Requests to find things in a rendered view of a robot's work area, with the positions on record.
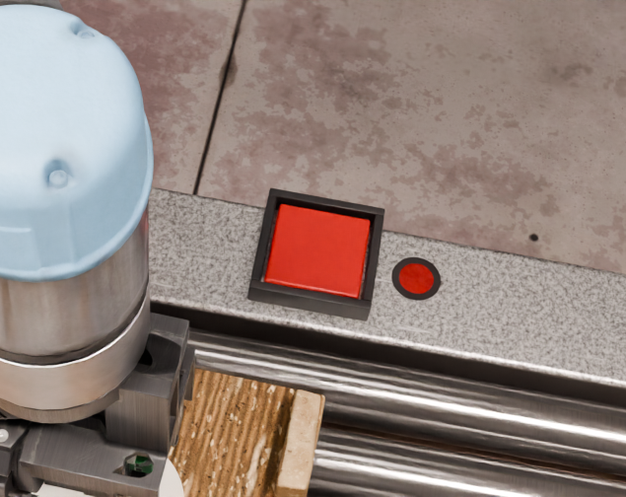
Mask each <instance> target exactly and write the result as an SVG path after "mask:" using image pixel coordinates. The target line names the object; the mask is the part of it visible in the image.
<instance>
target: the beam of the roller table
mask: <svg viewBox="0 0 626 497"><path fill-rule="evenodd" d="M264 212H265V208H264V207H258V206H253V205H247V204H242V203H237V202H232V201H227V200H221V199H216V198H210V197H205V196H199V195H194V194H188V193H183V192H178V191H172V190H167V189H161V188H156V187H151V191H150V195H149V271H150V312H151V313H155V314H160V315H165V316H169V317H174V318H178V319H183V320H189V327H193V328H198V329H204V330H209V331H215V332H220V333H226V334H230V335H236V336H241V337H246V338H252V339H257V340H263V341H268V342H274V343H279V344H285V345H290V346H296V347H301V348H307V349H311V350H317V351H322V352H327V353H333V354H338V355H344V356H349V357H355V358H360V359H366V360H371V361H377V362H382V363H388V364H392V365H398V366H403V367H408V368H414V369H419V370H425V371H430V372H436V373H441V374H447V375H452V376H458V377H463V378H469V379H473V380H479V381H484V382H490V383H495V384H500V385H506V386H511V387H517V388H522V389H528V390H533V391H543V392H549V393H554V394H560V395H565V396H570V397H575V398H580V399H586V400H591V401H597V402H602V403H608V404H613V405H619V406H624V407H626V274H624V273H619V272H613V271H608V270H602V269H597V268H591V267H586V266H580V265H576V264H570V263H565V262H560V261H554V260H549V259H543V258H538V257H532V256H527V255H521V254H516V253H511V252H505V251H500V250H494V249H489V248H480V247H474V246H469V245H463V244H458V243H453V242H447V241H442V240H436V239H431V238H425V237H420V236H414V235H409V234H403V233H398V232H394V231H388V230H383V232H382V239H381V246H380V253H379V260H378V267H377V274H376V280H375V287H374V294H373V300H372V307H371V311H370V314H369V318H368V320H367V321H362V320H357V319H347V318H343V317H337V316H332V315H326V314H321V313H315V312H310V311H304V310H299V309H293V308H288V307H282V306H277V305H272V304H266V303H261V302H255V301H251V300H249V299H248V298H247V297H248V288H249V283H250V278H251V273H252V269H253V264H254V260H255V255H256V250H257V245H258V240H259V236H260V231H261V226H262V221H263V217H264ZM407 257H420V258H424V259H426V260H428V261H430V262H431V263H433V264H434V265H435V266H436V268H437V269H438V271H439V273H440V275H441V286H440V289H439V291H438V292H437V293H436V295H434V296H433V297H431V298H429V299H427V300H423V301H415V300H410V299H407V298H405V297H403V296H402V295H401V294H399V293H398V292H397V291H396V289H395V288H394V286H393V284H392V280H391V273H392V270H393V268H394V266H395V265H396V264H397V263H398V262H399V261H400V260H402V259H404V258H407Z"/></svg>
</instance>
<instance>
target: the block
mask: <svg viewBox="0 0 626 497"><path fill-rule="evenodd" d="M319 406H320V396H319V395H318V394H315V393H312V392H308V391H305V390H296V392H295V394H294V399H293V404H292V408H291V413H290V419H289V424H288V428H287V432H286V437H285V441H284V446H283V450H282V454H281V459H280V463H279V468H278V473H277V478H276V483H275V489H274V497H305V496H306V492H307V488H308V485H309V481H310V477H311V473H312V468H313V454H314V445H315V436H316V429H317V422H318V415H319Z"/></svg>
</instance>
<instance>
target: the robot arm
mask: <svg viewBox="0 0 626 497"><path fill-rule="evenodd" d="M153 167H154V153H153V143H152V136H151V131H150V127H149V124H148V120H147V117H146V114H145V111H144V107H143V98H142V92H141V89H140V85H139V82H138V79H137V76H136V74H135V72H134V69H133V67H132V66H131V64H130V62H129V61H128V59H127V58H126V56H125V55H124V53H123V52H122V51H121V49H120V48H119V47H118V46H117V45H116V43H115V42H114V41H113V40H112V39H110V38H109V37H108V36H105V35H102V34H100V33H99V32H97V31H96V30H94V29H92V28H90V27H88V26H87V25H85V24H84V23H83V21H82V20H81V19H80V18H78V17H76V16H74V15H72V14H69V13H66V12H64V10H63V8H62V6H61V4H60V2H59V0H0V497H39V496H38V495H34V494H32V493H37V492H38V491H39V489H40V488H41V486H42V485H43V483H44V484H47V485H51V486H56V487H61V488H65V489H70V490H74V491H79V492H84V495H89V496H94V497H160V485H161V481H162V478H163V474H164V470H165V466H166V463H167V459H168V455H169V451H170V448H171V446H172V447H174V446H176V445H177V442H178V431H179V427H180V424H181V420H182V416H183V400H184V399H185V400H190V401H192V398H193V386H194V367H195V349H194V348H189V347H186V343H187V340H188V336H189V320H187V319H178V318H174V317H169V316H165V315H160V314H155V313H151V312H150V271H149V195H150V191H151V185H152V180H153Z"/></svg>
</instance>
